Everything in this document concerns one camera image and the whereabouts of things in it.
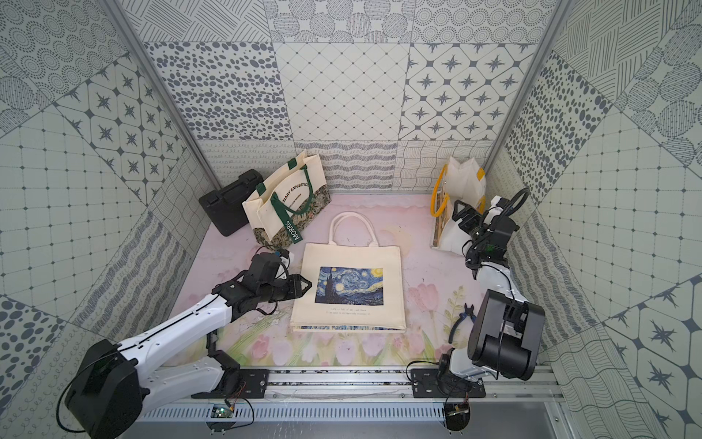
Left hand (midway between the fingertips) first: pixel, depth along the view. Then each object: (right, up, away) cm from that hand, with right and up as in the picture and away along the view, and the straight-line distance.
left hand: (314, 288), depth 80 cm
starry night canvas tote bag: (+11, -2, +12) cm, 17 cm away
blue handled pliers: (+49, -9, +6) cm, 50 cm away
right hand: (+47, +24, +6) cm, 53 cm away
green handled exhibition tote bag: (-14, +23, +13) cm, 30 cm away
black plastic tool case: (-34, +25, +15) cm, 45 cm away
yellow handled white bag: (+57, +36, +30) cm, 73 cm away
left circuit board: (-23, -31, -9) cm, 39 cm away
